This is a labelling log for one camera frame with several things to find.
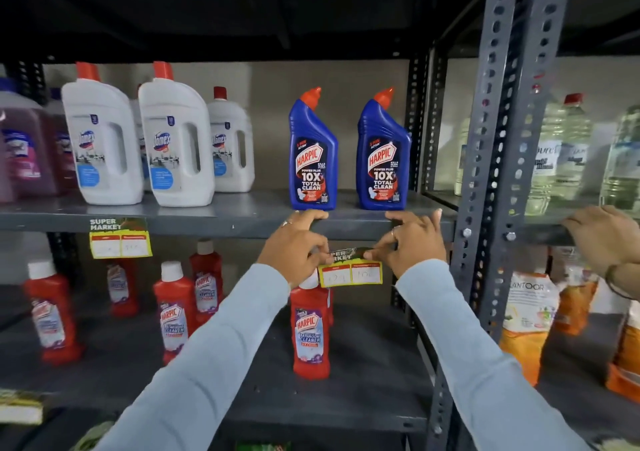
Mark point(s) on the person's right hand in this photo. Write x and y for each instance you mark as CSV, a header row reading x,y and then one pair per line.
x,y
417,243

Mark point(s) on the person's left hand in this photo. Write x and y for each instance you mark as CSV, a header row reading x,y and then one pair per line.
x,y
287,250

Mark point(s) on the person's right fingers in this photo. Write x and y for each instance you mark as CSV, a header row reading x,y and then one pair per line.
x,y
395,248

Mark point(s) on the person's left fingers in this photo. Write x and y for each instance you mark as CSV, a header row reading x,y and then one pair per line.
x,y
312,245

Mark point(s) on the yellow shelf price tag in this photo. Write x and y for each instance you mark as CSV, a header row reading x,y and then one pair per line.
x,y
120,244
350,273
20,408

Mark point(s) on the person's right forearm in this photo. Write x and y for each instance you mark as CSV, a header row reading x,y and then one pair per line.
x,y
475,365

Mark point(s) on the person's left forearm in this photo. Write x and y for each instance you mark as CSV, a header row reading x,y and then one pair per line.
x,y
210,365

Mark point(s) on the another person's forearm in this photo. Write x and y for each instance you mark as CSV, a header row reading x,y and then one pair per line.
x,y
629,280

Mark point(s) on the blue toilet cleaner bottle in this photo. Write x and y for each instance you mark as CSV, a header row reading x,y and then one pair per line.
x,y
312,165
382,165

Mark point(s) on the red bathroom cleaner bottle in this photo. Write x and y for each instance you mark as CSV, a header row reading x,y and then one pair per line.
x,y
310,335
121,288
173,315
206,285
50,315

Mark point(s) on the grey slotted metal shelf rack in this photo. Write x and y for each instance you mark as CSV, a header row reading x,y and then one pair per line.
x,y
532,90
225,215

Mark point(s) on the white floor cleaner bottle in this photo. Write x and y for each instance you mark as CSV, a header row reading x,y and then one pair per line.
x,y
141,158
172,150
230,150
100,150

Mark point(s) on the white and orange detergent bag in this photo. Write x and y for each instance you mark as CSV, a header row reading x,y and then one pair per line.
x,y
527,315

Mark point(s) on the clear liquid plastic bottle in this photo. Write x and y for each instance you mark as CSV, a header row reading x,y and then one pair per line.
x,y
622,170
575,155
542,175

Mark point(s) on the purple floor cleaner bottle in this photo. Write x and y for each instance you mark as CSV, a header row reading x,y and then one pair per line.
x,y
65,155
25,155

